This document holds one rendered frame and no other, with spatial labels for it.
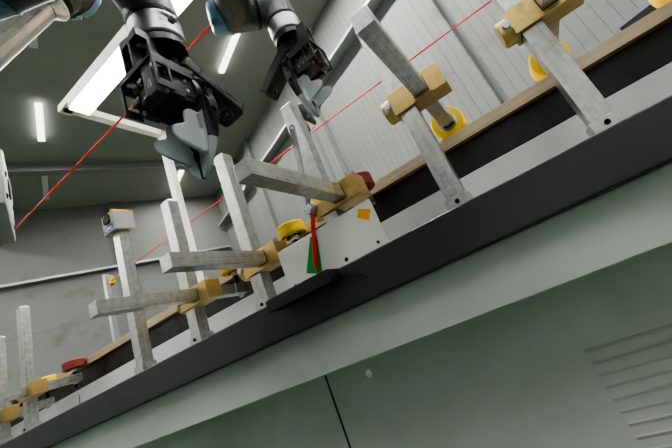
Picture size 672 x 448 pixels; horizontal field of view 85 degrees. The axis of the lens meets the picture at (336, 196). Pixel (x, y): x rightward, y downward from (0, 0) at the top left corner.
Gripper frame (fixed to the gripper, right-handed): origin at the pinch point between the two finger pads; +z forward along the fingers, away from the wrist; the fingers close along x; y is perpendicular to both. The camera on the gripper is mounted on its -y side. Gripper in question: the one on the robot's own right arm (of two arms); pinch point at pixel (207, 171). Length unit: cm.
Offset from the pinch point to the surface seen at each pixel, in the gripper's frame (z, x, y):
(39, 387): -1, -145, -37
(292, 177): -1.7, 1.3, -17.4
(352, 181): -2.5, 4.1, -35.1
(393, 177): -6, 7, -56
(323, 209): -0.6, -4.7, -35.1
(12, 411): 2, -170, -38
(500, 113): -6, 36, -56
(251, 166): -1.7, 1.3, -7.5
